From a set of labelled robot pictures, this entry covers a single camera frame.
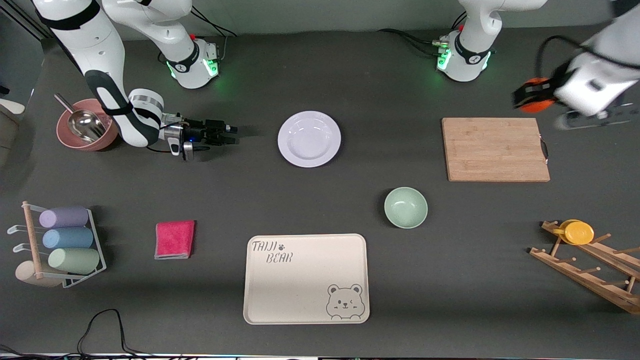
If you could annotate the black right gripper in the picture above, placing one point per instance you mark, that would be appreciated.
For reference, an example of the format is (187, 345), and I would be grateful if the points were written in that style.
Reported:
(197, 134)

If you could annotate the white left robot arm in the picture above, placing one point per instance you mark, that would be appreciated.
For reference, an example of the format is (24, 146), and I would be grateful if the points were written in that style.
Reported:
(470, 55)

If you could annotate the white round plate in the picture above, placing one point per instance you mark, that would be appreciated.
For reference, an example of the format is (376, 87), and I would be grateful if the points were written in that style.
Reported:
(309, 139)

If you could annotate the yellow cup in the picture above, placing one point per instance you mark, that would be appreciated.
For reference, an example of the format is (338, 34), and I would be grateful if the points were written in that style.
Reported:
(577, 233)

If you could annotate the orange fruit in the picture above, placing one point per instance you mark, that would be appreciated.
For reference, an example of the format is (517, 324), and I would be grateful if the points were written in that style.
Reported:
(540, 105)

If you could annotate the pale green bowl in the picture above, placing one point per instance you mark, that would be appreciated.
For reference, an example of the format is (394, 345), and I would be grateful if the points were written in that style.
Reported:
(406, 207)

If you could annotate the wooden drying rack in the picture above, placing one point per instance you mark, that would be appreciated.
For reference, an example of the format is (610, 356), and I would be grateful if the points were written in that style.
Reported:
(575, 272)

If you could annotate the pale green cup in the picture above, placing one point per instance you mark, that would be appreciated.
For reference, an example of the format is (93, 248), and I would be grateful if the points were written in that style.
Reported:
(75, 261)

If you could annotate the cream tray with bear print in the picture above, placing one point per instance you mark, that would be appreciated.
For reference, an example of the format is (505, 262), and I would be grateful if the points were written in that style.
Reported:
(300, 285)

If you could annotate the wooden cutting board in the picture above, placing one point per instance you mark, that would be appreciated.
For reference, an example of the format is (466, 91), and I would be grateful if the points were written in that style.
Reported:
(495, 150)

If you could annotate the pink folded cloth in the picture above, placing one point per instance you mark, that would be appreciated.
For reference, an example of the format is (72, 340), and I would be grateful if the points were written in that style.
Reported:
(175, 240)

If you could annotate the pink bowl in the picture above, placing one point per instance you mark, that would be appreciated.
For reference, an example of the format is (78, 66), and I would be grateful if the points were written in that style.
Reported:
(65, 132)

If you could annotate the pale purple cup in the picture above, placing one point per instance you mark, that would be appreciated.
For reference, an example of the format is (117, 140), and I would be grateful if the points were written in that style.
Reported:
(64, 217)

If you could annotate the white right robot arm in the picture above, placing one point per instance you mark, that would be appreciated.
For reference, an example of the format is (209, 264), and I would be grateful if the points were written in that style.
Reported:
(85, 45)

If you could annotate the beige cup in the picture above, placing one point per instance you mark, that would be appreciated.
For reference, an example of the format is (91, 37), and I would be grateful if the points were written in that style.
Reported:
(25, 275)

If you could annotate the metal scoop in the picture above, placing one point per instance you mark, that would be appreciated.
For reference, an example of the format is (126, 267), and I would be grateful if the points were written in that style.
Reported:
(85, 125)

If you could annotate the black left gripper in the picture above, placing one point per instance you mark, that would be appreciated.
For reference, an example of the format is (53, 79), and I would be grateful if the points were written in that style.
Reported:
(544, 91)

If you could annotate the beige flat object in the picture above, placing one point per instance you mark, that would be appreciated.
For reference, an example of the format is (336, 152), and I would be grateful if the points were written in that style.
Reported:
(12, 107)

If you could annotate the pale blue cup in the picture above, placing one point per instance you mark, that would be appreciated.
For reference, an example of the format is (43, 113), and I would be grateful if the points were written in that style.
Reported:
(67, 238)

